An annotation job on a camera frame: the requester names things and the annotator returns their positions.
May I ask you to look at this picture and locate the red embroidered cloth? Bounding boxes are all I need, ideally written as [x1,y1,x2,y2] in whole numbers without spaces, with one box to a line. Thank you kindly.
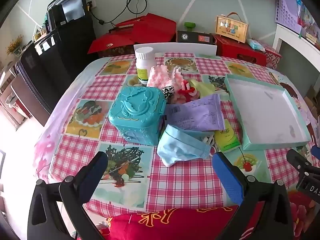
[96,194,320,240]

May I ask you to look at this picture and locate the yellow-green cloth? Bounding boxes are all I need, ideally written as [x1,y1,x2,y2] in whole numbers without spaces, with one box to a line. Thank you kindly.
[189,79,216,98]

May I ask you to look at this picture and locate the pink zigzag knitted cloth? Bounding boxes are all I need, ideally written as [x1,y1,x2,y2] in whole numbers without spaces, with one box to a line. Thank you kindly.
[146,65,187,92]

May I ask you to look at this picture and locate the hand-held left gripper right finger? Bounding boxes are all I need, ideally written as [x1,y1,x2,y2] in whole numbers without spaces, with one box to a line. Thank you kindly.
[212,152,293,240]

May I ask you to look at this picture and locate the wooden sign box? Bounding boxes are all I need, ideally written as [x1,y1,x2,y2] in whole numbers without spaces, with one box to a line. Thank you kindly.
[215,12,249,43]

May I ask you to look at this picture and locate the white desk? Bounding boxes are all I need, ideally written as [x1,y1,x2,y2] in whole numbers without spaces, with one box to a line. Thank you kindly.
[272,22,320,58]

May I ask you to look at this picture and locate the leopard print scrunchie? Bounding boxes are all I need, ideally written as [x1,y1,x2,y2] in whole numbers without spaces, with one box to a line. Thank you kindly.
[162,85,175,103]

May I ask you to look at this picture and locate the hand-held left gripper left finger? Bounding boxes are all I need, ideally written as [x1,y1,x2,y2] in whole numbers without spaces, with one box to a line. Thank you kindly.
[27,151,108,240]

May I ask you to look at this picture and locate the pink checkered tablecloth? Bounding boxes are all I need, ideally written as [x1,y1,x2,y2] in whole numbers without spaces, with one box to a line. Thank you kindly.
[34,52,320,217]

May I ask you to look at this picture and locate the blue face mask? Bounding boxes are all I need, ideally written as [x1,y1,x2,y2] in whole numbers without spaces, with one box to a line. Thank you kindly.
[157,124,216,167]

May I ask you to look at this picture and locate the yellow flowers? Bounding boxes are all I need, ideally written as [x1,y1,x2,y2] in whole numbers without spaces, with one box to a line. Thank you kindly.
[6,35,25,55]

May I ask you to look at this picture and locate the wet wipes pack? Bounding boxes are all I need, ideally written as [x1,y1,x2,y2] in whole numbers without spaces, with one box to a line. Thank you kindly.
[247,39,265,50]

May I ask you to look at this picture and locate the black box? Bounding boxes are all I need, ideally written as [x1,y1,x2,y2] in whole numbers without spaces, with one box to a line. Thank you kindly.
[176,30,217,44]

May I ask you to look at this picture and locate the green tissue pack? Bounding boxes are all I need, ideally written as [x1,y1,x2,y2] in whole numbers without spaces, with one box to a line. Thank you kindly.
[214,120,242,153]

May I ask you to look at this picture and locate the teal plastic box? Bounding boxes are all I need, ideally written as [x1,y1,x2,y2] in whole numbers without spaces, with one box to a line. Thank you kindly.
[108,86,167,146]

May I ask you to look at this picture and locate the red hair tie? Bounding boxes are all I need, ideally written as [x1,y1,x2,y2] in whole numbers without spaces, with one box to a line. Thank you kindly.
[181,80,198,95]

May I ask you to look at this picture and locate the red cardboard box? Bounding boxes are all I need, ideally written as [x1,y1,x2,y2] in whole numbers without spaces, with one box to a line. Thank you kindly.
[214,35,267,67]

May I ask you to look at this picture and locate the white medicine bottle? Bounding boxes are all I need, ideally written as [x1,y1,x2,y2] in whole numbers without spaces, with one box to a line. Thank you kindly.
[135,47,156,85]

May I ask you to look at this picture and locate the teal cardboard box lid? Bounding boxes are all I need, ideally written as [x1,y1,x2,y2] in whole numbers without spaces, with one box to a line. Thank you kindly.
[224,74,312,151]

